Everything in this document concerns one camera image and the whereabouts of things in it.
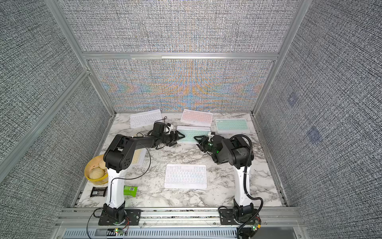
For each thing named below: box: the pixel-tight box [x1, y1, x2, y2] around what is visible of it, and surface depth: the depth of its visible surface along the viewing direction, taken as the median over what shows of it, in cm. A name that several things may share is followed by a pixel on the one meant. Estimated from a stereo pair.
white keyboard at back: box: [129, 109, 163, 129], surface depth 119 cm
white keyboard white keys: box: [164, 163, 208, 189], surface depth 88 cm
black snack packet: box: [90, 186, 108, 198], surface depth 82 cm
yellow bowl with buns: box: [84, 154, 109, 185], surface depth 85 cm
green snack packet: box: [123, 185, 138, 198], surface depth 83 cm
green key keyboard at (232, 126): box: [215, 118, 251, 135], surface depth 112 cm
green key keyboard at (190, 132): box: [177, 125, 211, 144], surface depth 105 cm
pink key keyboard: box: [180, 109, 213, 127], surface depth 119 cm
